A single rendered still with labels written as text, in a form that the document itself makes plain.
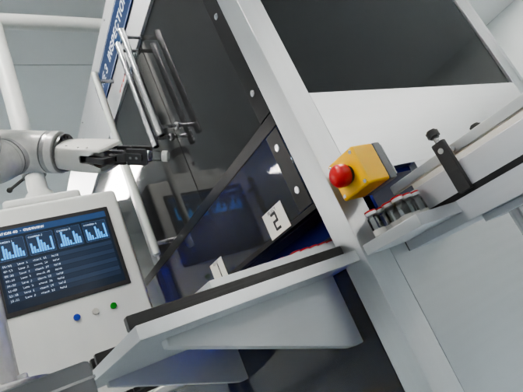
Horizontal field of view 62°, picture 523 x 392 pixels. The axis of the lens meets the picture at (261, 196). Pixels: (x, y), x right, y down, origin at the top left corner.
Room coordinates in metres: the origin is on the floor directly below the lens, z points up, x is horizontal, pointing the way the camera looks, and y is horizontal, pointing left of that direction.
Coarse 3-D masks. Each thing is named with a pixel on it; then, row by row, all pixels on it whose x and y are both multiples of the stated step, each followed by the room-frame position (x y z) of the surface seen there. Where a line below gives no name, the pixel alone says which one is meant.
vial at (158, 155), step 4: (148, 152) 0.76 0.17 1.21; (152, 152) 0.76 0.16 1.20; (156, 152) 0.76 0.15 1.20; (160, 152) 0.76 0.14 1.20; (164, 152) 0.76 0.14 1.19; (168, 152) 0.77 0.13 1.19; (148, 156) 0.76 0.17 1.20; (152, 156) 0.76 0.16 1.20; (156, 156) 0.76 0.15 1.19; (160, 156) 0.76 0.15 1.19; (164, 156) 0.76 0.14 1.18; (168, 156) 0.77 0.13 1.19; (148, 160) 0.77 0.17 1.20; (152, 160) 0.77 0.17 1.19; (156, 160) 0.77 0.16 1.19; (160, 160) 0.77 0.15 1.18; (164, 160) 0.77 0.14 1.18; (168, 160) 0.78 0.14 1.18
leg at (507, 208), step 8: (512, 200) 0.68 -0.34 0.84; (520, 200) 0.67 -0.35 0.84; (496, 208) 0.70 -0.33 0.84; (504, 208) 0.69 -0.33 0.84; (512, 208) 0.69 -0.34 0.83; (520, 208) 0.70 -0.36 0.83; (488, 216) 0.72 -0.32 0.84; (496, 216) 0.71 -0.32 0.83; (512, 216) 0.72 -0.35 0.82; (520, 216) 0.70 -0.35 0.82; (520, 224) 0.71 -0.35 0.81
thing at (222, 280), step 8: (312, 248) 0.80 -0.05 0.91; (320, 248) 0.81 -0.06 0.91; (328, 248) 0.82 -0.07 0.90; (288, 256) 0.77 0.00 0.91; (296, 256) 0.77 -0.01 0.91; (304, 256) 0.79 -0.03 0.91; (264, 264) 0.73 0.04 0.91; (272, 264) 0.74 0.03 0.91; (280, 264) 0.75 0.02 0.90; (240, 272) 0.71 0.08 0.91; (248, 272) 0.71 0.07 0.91; (256, 272) 0.72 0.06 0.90; (216, 280) 0.68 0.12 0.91; (224, 280) 0.69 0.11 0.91; (232, 280) 0.70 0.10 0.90; (208, 288) 0.68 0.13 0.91
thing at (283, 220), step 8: (272, 208) 0.92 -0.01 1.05; (280, 208) 0.90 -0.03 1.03; (264, 216) 0.96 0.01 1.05; (272, 216) 0.93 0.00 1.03; (280, 216) 0.91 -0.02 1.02; (272, 224) 0.94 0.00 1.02; (280, 224) 0.92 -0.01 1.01; (288, 224) 0.90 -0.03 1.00; (272, 232) 0.95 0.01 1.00; (280, 232) 0.93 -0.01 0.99
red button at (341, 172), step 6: (336, 168) 0.70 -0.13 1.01; (342, 168) 0.70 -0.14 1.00; (348, 168) 0.70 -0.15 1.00; (330, 174) 0.71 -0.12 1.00; (336, 174) 0.70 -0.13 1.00; (342, 174) 0.70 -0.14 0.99; (348, 174) 0.70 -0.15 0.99; (330, 180) 0.72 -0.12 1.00; (336, 180) 0.71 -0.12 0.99; (342, 180) 0.70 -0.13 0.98; (348, 180) 0.71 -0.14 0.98; (336, 186) 0.72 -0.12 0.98; (342, 186) 0.71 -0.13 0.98
